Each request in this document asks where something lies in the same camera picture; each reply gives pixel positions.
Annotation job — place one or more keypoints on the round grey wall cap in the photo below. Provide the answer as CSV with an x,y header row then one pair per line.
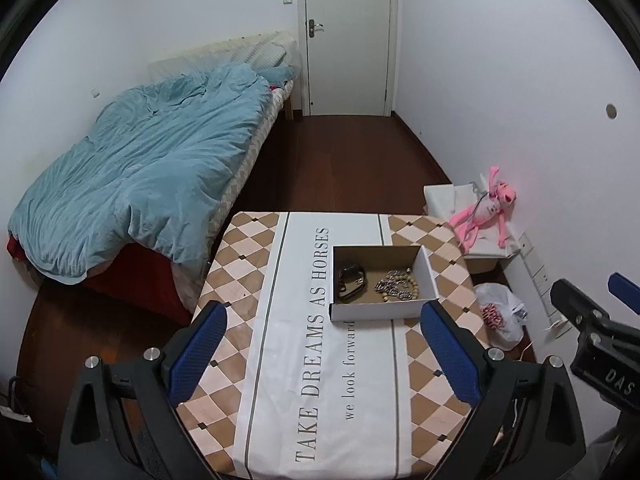
x,y
610,110

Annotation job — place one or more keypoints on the checked tablecloth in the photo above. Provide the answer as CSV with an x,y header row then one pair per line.
x,y
300,340

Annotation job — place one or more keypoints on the teal pillow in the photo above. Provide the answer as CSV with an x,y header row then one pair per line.
x,y
277,74

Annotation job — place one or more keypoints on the black smartwatch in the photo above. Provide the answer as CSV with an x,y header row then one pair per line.
x,y
345,280

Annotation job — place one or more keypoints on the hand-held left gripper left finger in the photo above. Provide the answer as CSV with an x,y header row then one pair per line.
x,y
197,355

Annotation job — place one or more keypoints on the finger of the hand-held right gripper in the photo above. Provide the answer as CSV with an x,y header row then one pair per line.
x,y
627,290
575,305

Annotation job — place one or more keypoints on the blue duvet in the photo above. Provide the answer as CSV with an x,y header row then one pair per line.
x,y
150,160

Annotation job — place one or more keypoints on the bed with patterned sheet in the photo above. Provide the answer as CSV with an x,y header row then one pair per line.
x,y
240,175

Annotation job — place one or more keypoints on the white checked pillow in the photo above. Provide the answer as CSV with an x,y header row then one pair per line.
x,y
272,50

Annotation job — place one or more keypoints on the white door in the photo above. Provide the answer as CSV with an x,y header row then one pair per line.
x,y
350,35

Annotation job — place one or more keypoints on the white plastic bag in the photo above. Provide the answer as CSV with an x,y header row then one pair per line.
x,y
500,310

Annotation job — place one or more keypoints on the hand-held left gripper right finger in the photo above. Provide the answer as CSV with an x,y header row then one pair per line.
x,y
450,355

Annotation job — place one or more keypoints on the cardboard box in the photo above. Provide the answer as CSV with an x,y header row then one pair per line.
x,y
380,312

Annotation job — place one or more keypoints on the white wall socket row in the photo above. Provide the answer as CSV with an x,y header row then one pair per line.
x,y
537,270

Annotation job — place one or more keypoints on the pink plush toy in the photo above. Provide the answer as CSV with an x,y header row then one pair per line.
x,y
485,212

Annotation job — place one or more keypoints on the white charger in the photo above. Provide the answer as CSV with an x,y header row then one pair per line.
x,y
559,325

